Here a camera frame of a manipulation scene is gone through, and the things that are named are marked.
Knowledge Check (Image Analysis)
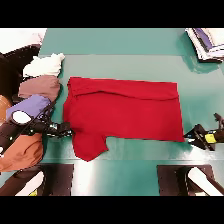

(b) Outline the mauve garment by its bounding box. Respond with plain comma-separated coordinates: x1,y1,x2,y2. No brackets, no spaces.
18,74,62,103

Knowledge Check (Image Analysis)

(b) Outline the white folded garment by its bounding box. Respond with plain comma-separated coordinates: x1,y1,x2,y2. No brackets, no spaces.
184,27,224,64

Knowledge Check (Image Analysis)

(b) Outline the lavender garment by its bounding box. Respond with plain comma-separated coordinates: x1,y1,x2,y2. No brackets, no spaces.
5,94,52,122

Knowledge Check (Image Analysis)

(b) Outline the black garment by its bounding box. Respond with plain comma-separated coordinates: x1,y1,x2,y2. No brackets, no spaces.
0,43,42,103

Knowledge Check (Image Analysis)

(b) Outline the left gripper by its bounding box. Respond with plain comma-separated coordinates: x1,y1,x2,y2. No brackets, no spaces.
45,121,73,139

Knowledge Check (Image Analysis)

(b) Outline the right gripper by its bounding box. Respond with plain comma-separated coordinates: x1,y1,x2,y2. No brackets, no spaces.
184,123,218,152

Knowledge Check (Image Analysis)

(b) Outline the purple folded garment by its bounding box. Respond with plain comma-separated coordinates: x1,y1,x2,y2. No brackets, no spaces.
193,27,214,52

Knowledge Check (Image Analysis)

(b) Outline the red T-shirt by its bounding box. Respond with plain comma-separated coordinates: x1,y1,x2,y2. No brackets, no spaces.
62,76,185,162

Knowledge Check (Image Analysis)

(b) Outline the tan garment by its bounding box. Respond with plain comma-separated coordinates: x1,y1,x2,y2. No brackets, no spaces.
0,94,13,127

